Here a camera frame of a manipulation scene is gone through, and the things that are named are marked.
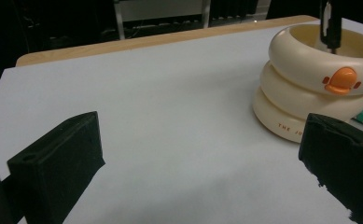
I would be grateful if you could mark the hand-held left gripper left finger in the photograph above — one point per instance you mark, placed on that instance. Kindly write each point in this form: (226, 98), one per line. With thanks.
(58, 165)

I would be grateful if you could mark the black pen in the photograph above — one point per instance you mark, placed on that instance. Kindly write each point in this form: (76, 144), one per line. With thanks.
(334, 28)

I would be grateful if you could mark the grey metal stand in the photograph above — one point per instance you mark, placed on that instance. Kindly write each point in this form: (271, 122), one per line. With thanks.
(160, 9)

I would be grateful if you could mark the cream ringed pen holder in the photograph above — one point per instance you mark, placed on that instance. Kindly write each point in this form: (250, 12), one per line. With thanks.
(294, 59)

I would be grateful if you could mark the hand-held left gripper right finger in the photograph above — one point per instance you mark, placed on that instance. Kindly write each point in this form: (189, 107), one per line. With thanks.
(347, 165)

